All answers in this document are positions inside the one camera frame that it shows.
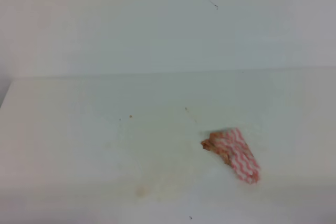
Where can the brown coffee stain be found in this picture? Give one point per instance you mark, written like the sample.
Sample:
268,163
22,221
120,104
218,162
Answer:
143,190

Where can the red white striped rag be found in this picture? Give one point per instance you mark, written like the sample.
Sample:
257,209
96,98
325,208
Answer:
231,147

